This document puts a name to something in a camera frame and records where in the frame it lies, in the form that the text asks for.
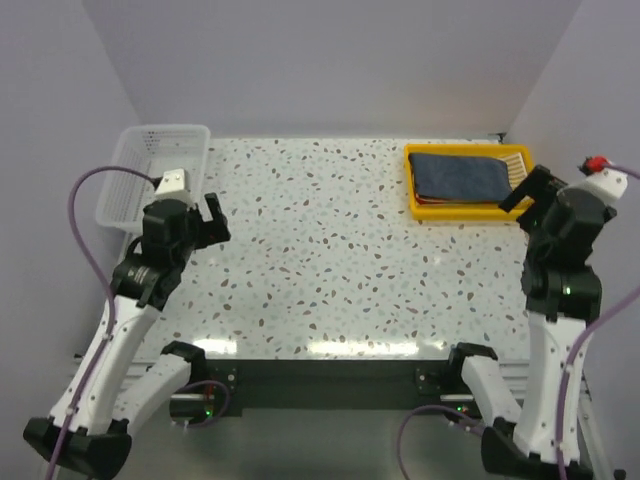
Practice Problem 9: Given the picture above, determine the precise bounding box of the yellow striped Doraemon towel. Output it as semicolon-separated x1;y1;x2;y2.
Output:
499;153;528;190

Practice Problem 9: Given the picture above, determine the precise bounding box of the white plastic laundry basket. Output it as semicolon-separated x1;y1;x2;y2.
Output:
95;124;211;234

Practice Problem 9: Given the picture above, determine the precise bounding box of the dark grey towel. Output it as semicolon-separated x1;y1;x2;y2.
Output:
408;153;512;203

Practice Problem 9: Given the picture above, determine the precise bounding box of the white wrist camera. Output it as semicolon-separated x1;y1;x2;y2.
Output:
153;168;195;207
572;168;628;206

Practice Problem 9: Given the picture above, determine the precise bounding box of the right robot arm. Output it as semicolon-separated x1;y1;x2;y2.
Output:
445;158;628;479

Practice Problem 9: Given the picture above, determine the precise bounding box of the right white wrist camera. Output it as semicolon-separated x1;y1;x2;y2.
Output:
572;168;628;206

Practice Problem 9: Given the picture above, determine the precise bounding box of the red patterned towel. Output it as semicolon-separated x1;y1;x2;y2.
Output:
416;196;451;205

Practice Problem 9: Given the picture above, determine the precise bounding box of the yellow plastic tray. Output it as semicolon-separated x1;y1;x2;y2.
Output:
404;143;535;222

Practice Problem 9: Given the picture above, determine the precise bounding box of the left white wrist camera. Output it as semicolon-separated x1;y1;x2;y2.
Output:
153;168;195;207

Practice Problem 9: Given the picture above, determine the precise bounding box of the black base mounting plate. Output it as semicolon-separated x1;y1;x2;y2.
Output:
207;359;447;416

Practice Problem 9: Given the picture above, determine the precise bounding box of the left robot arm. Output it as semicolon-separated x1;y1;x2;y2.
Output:
23;193;231;479

